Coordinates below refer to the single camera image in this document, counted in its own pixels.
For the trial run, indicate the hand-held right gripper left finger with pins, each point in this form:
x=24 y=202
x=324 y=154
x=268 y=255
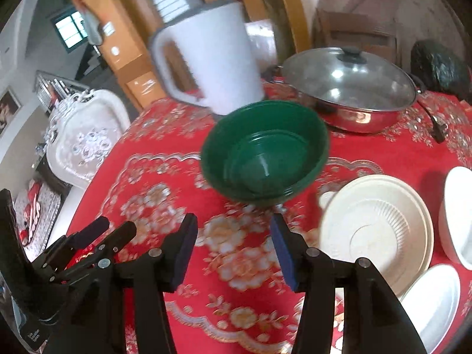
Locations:
x=186 y=250

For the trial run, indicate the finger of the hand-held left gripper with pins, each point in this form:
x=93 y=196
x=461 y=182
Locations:
x=123 y=233
x=96 y=225

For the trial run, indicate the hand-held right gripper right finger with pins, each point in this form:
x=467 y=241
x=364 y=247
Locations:
x=282 y=250

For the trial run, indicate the small green bowl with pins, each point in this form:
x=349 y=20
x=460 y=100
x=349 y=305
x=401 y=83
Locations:
x=258 y=169

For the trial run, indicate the cream ribbed plate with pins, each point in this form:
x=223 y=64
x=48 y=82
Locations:
x=376 y=236

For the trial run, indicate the large green bowl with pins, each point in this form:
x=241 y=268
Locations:
x=221 y=147

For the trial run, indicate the white bowl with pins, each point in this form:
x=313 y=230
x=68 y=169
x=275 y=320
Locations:
x=431 y=309
x=455 y=221

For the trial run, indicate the red floral rug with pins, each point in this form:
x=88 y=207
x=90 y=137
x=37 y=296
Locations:
x=40 y=206

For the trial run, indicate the red floral tablecloth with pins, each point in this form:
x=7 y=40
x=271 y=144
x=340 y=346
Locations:
x=147 y=177

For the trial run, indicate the white ornate chair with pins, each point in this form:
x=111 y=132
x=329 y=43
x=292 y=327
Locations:
x=88 y=136

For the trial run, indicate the metal stair railing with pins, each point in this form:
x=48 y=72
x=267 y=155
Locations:
x=48 y=88

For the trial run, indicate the stainless steel pot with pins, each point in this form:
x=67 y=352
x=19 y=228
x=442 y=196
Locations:
x=354 y=120

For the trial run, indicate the orange wooden cabinet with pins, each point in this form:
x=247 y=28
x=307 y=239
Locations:
x=125 y=62

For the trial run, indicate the glass pot lid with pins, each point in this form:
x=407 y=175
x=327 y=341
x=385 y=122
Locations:
x=350 y=81

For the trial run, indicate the white electric kettle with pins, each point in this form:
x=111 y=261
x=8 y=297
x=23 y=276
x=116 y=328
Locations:
x=217 y=55

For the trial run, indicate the black power plug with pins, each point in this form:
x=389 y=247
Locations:
x=437 y=127

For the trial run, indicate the green framed window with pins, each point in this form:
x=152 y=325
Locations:
x=68 y=27

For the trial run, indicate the white plastic roll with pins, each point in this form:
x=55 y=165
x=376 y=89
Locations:
x=261 y=44

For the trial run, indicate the brown cardboard box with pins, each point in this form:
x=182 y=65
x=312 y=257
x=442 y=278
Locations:
x=354 y=33

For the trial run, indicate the dark lumpy bag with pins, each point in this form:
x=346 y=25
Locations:
x=438 y=66

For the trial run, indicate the framed wall picture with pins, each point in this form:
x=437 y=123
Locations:
x=9 y=112

